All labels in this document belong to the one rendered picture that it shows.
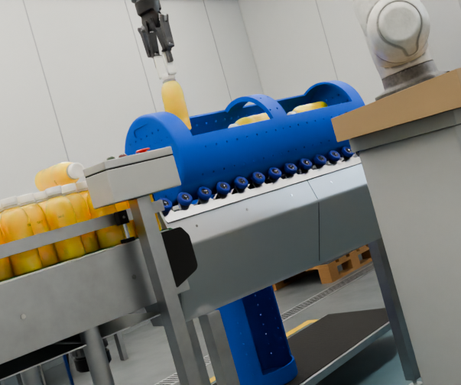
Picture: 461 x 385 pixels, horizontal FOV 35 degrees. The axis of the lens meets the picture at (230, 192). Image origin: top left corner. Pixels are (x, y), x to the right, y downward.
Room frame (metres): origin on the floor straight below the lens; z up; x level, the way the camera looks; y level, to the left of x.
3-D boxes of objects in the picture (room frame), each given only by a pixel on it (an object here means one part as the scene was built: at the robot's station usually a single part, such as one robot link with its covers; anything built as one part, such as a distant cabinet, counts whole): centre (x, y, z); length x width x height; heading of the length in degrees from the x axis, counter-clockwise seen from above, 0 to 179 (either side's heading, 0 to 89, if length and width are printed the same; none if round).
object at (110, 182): (1.79, 0.22, 1.05); 0.20 x 0.10 x 0.10; 131
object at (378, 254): (2.89, -0.50, 0.31); 0.06 x 0.06 x 0.63; 41
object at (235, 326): (3.00, 0.07, 0.59); 0.28 x 0.28 x 0.88
